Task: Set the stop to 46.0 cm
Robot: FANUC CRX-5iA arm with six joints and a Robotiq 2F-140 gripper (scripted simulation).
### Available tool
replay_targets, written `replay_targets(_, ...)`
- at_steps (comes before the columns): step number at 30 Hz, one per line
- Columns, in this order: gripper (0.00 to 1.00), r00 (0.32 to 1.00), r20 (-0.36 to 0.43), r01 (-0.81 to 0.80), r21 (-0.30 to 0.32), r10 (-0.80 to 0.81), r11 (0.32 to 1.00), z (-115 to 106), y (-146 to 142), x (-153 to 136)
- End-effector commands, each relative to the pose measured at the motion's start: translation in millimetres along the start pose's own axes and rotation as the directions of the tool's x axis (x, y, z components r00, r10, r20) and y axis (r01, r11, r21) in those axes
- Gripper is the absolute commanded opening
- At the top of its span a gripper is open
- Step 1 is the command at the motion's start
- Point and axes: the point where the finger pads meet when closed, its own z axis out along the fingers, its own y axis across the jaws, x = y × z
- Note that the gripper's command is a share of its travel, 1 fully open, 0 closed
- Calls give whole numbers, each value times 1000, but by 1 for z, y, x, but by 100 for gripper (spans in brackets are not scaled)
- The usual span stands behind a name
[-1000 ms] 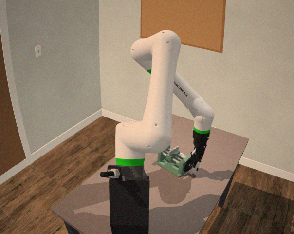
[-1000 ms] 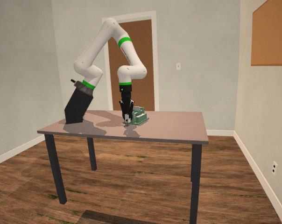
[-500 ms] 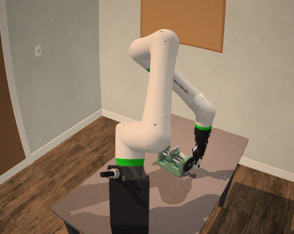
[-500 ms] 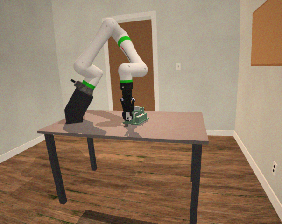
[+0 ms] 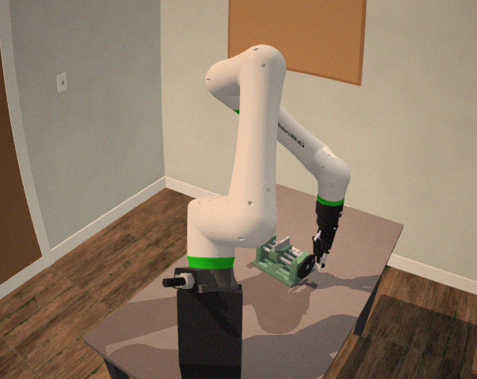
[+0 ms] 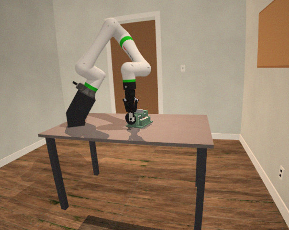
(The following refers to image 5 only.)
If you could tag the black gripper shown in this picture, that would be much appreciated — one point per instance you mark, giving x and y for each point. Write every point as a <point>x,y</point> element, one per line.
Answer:
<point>322,242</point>

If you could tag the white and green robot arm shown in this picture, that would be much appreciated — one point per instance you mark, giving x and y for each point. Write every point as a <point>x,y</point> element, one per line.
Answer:
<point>251,84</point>

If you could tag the green clamp slide with handwheel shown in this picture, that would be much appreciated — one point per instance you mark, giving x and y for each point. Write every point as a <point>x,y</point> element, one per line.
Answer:
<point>280,263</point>

